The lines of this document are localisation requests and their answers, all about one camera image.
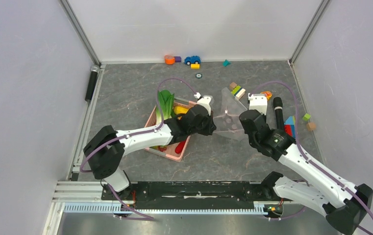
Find clear dotted zip top bag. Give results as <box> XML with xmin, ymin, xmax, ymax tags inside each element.
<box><xmin>213</xmin><ymin>87</ymin><xmax>247</xmax><ymax>141</ymax></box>

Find green toy bok choy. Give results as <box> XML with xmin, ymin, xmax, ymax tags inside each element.
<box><xmin>155</xmin><ymin>90</ymin><xmax>174</xmax><ymax>124</ymax></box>

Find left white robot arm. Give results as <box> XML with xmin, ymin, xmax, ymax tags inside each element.
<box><xmin>80</xmin><ymin>104</ymin><xmax>216</xmax><ymax>200</ymax></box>

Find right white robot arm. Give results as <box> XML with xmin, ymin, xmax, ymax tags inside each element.
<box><xmin>239</xmin><ymin>110</ymin><xmax>373</xmax><ymax>235</ymax></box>

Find yellow toy squash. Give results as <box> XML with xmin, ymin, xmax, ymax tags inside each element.
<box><xmin>173</xmin><ymin>106</ymin><xmax>189</xmax><ymax>115</ymax></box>

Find yellow butterfly toy brick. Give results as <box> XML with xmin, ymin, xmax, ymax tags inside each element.
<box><xmin>261</xmin><ymin>91</ymin><xmax>273</xmax><ymax>101</ymax></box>

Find black toy microphone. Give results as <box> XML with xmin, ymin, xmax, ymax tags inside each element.
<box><xmin>273</xmin><ymin>97</ymin><xmax>285</xmax><ymax>131</ymax></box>

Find red toy chili pepper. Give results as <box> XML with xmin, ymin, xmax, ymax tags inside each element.
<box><xmin>174</xmin><ymin>140</ymin><xmax>187</xmax><ymax>154</ymax></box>

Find green white stacked toy bricks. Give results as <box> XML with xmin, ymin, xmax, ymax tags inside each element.
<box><xmin>229</xmin><ymin>82</ymin><xmax>246</xmax><ymax>100</ymax></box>

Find red blue toy brick house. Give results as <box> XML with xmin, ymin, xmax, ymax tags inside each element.
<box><xmin>284</xmin><ymin>116</ymin><xmax>298</xmax><ymax>138</ymax></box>

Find pink perforated plastic basket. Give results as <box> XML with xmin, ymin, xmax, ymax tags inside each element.
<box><xmin>144</xmin><ymin>97</ymin><xmax>196</xmax><ymax>162</ymax></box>

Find small green cube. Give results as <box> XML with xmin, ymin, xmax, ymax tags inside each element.
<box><xmin>302</xmin><ymin>113</ymin><xmax>311</xmax><ymax>121</ymax></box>

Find yellow toy block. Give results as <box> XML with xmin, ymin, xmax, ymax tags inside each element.
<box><xmin>190</xmin><ymin>64</ymin><xmax>200</xmax><ymax>70</ymax></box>

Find small wooden cube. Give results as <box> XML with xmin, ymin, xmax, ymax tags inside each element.
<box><xmin>306</xmin><ymin>122</ymin><xmax>317</xmax><ymax>131</ymax></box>

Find blue toy car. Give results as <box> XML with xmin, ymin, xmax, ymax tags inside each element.
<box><xmin>184</xmin><ymin>55</ymin><xmax>201</xmax><ymax>66</ymax></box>

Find teal toy triangle block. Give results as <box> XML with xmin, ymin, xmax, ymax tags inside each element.
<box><xmin>223</xmin><ymin>60</ymin><xmax>231</xmax><ymax>67</ymax></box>

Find orange toy block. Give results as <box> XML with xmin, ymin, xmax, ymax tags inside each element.
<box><xmin>164</xmin><ymin>55</ymin><xmax>176</xmax><ymax>65</ymax></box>

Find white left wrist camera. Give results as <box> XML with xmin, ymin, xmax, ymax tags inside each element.
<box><xmin>197</xmin><ymin>95</ymin><xmax>213</xmax><ymax>115</ymax></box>

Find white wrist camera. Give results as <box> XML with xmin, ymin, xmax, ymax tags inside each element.
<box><xmin>248</xmin><ymin>94</ymin><xmax>268</xmax><ymax>115</ymax></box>
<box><xmin>197</xmin><ymin>95</ymin><xmax>213</xmax><ymax>115</ymax></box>

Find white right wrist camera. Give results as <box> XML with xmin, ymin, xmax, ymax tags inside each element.
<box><xmin>248</xmin><ymin>94</ymin><xmax>268</xmax><ymax>115</ymax></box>

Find black silver microphone on rail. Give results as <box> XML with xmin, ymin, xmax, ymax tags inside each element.
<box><xmin>85</xmin><ymin>65</ymin><xmax>100</xmax><ymax>102</ymax></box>

